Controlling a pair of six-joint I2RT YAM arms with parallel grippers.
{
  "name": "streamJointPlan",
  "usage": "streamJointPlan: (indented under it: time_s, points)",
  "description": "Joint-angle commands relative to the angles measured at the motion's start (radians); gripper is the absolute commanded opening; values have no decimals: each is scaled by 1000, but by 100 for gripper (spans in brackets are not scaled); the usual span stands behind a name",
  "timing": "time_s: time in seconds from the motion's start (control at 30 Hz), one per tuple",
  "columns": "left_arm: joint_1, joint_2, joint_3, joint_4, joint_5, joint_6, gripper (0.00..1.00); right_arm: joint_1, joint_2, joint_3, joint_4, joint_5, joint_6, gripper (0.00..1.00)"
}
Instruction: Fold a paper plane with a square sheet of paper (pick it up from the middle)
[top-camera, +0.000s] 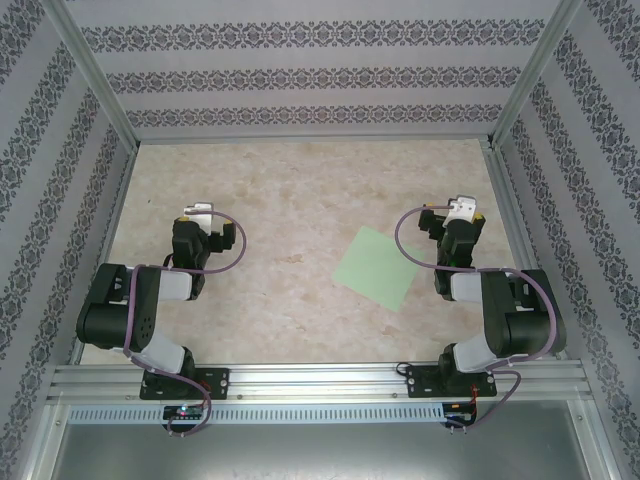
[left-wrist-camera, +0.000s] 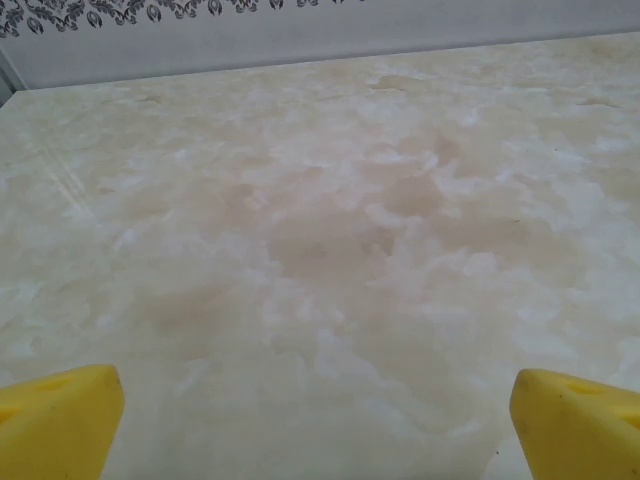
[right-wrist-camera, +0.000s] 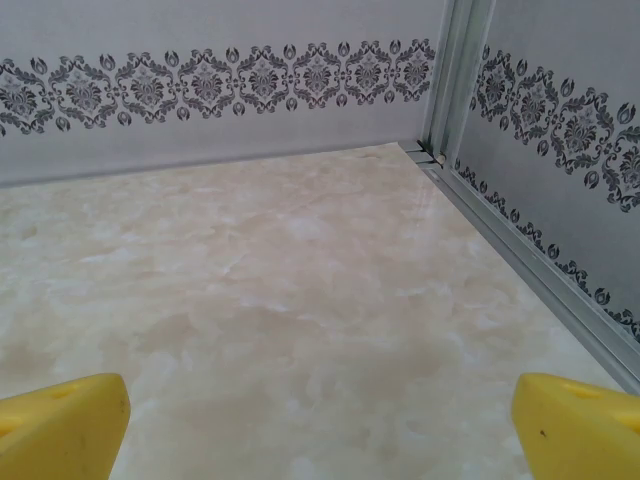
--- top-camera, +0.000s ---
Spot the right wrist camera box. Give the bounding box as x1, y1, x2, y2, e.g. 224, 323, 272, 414
444, 195, 479, 220

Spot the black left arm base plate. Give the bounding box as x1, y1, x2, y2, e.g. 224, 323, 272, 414
139, 367, 232, 401

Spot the light green paper sheet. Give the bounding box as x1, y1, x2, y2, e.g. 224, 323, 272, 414
330, 225, 427, 314

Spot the aluminium table side rail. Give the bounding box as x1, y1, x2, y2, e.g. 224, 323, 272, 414
67, 142, 141, 366
482, 139, 569, 361

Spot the aluminium mounting rail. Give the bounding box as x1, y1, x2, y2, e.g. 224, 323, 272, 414
47, 362, 594, 404

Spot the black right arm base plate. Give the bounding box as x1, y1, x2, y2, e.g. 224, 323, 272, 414
405, 364, 499, 400

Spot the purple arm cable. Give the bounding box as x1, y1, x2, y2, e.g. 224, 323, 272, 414
122, 208, 250, 440
394, 202, 560, 435

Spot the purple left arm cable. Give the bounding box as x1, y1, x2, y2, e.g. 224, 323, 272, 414
122, 208, 250, 440

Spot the slotted grey cable duct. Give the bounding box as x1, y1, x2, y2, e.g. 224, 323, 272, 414
67, 403, 446, 424

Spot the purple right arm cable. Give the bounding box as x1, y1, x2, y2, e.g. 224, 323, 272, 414
394, 202, 560, 435

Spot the aluminium frame post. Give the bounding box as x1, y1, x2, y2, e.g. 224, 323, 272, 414
42, 0, 141, 149
487, 0, 586, 151

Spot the grey metal sheet panel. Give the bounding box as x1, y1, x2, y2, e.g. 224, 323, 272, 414
49, 423, 611, 480

